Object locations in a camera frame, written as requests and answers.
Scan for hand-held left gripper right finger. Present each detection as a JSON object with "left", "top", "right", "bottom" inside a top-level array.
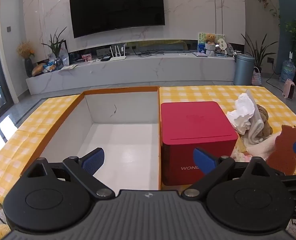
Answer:
[{"left": 181, "top": 147, "right": 283, "bottom": 200}]

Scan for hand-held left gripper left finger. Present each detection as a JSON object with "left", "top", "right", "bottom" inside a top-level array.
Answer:
[{"left": 25, "top": 147, "right": 116, "bottom": 199}]

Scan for brown bear-shaped sponge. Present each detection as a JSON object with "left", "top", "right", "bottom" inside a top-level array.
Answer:
[{"left": 266, "top": 124, "right": 296, "bottom": 175}]

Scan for orange white cardboard box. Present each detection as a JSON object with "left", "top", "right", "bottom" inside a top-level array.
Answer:
[{"left": 19, "top": 85, "right": 162, "bottom": 192}]

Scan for brown plush toy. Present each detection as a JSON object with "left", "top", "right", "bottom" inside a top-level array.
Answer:
[{"left": 255, "top": 105, "right": 273, "bottom": 137}]

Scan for red square box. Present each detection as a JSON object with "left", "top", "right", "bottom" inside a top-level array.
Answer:
[{"left": 160, "top": 101, "right": 239, "bottom": 186}]

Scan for pink tube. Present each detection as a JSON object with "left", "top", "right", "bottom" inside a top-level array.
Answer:
[{"left": 231, "top": 150, "right": 253, "bottom": 162}]

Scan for yellow printed packet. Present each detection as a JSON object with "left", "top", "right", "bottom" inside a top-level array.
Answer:
[{"left": 236, "top": 135, "right": 251, "bottom": 153}]

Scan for grey white striped cloth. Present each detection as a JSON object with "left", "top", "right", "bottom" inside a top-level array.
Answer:
[{"left": 245, "top": 89, "right": 264, "bottom": 145}]

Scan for pink heater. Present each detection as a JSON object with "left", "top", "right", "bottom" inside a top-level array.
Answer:
[{"left": 282, "top": 79, "right": 295, "bottom": 100}]

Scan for yellow checked mat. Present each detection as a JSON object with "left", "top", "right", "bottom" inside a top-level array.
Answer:
[{"left": 0, "top": 85, "right": 296, "bottom": 205}]

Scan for blue water jug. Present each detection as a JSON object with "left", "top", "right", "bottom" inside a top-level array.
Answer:
[{"left": 280, "top": 52, "right": 296, "bottom": 83}]

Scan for small woven bag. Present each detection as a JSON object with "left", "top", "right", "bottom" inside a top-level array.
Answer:
[{"left": 251, "top": 67, "right": 262, "bottom": 85}]

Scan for grey trash can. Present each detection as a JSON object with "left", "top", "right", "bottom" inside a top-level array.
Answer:
[{"left": 233, "top": 53, "right": 255, "bottom": 86}]

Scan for marble television console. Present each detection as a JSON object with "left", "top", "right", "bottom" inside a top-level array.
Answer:
[{"left": 25, "top": 54, "right": 236, "bottom": 95}]

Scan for snack bags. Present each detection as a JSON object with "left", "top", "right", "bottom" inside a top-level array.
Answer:
[{"left": 43, "top": 61, "right": 57, "bottom": 73}]

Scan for tall-leaf potted plant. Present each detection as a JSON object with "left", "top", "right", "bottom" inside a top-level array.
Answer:
[{"left": 240, "top": 34, "right": 278, "bottom": 73}]

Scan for brown oval ornament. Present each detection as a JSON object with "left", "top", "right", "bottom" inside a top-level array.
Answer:
[{"left": 32, "top": 64, "right": 47, "bottom": 77}]

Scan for white router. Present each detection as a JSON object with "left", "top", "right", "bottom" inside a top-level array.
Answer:
[{"left": 109, "top": 44, "right": 127, "bottom": 61}]

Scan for dark vase with dried flowers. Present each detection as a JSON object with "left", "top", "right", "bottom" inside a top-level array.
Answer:
[{"left": 17, "top": 41, "right": 36, "bottom": 78}]

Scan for green plant in glass vase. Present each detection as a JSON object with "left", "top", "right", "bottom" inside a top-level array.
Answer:
[{"left": 42, "top": 27, "right": 67, "bottom": 69}]

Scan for tan teddy bear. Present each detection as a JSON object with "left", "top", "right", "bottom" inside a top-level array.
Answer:
[{"left": 204, "top": 34, "right": 216, "bottom": 56}]

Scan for printed picture board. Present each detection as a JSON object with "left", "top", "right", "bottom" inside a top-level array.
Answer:
[{"left": 198, "top": 32, "right": 226, "bottom": 53}]

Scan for black television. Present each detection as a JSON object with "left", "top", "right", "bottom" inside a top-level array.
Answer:
[{"left": 69, "top": 0, "right": 166, "bottom": 38}]

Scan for tangled black cables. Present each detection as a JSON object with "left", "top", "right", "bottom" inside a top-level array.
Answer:
[{"left": 133, "top": 47, "right": 164, "bottom": 56}]

